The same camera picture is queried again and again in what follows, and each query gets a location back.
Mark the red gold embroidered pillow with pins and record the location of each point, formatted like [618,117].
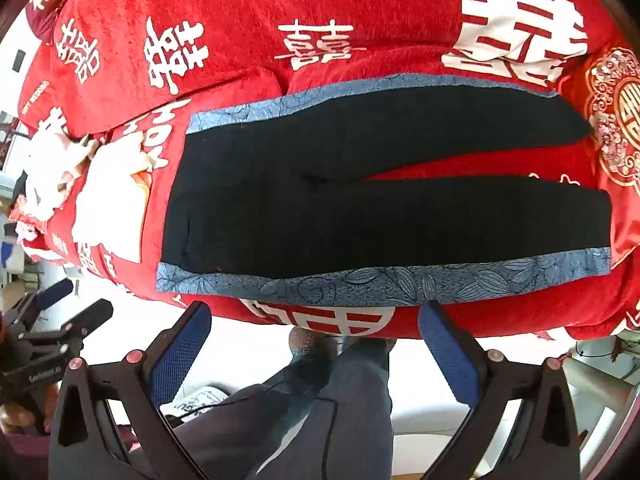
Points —
[620,125]

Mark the red printed blanket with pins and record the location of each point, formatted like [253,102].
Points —
[350,10]

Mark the maroon pillow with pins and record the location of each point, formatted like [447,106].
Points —
[45,20]

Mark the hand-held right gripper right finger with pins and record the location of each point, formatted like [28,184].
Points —
[450,355]

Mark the person's legs in jeans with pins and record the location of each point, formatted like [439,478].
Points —
[300,420]

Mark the grey metal frame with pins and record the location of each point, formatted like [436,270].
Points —
[600,390]

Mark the person's left forearm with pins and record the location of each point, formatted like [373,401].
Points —
[20,447]

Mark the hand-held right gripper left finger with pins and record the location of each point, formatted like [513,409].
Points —
[180,355]

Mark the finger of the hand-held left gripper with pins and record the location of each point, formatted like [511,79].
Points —
[52,292]
[92,312]

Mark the person's left hand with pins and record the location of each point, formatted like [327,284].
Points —
[17,415]

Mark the black pants with blue trim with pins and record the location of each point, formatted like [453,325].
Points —
[300,210]

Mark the white slipper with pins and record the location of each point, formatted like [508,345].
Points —
[200,400]

